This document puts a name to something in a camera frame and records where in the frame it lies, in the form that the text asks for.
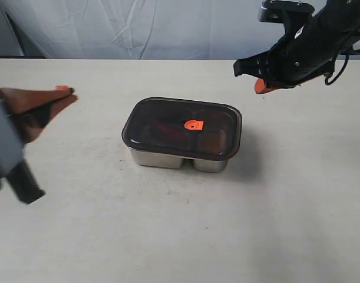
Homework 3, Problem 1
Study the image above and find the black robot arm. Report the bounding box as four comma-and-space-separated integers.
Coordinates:
0, 1, 360, 204

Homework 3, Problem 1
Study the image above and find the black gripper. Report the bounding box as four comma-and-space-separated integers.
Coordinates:
233, 35, 336, 95

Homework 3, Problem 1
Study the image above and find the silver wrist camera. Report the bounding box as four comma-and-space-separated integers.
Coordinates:
258, 1, 315, 23

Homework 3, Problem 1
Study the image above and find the yellow cheese wedge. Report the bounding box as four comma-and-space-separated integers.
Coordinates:
201, 131, 226, 155

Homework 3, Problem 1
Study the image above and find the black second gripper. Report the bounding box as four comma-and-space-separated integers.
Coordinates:
0, 87, 78, 204

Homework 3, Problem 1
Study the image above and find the stainless steel lunch box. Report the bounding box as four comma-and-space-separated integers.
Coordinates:
129, 147, 230, 173

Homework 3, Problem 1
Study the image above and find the dark transparent box lid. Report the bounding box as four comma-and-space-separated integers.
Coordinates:
121, 97, 243, 162

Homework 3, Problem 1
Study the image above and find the black cable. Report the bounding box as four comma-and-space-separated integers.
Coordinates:
323, 47, 360, 86

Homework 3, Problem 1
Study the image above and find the red sausage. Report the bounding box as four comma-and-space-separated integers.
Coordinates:
150, 120, 187, 143

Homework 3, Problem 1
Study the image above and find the white backdrop cloth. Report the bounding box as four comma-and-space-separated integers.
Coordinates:
0, 1, 284, 60

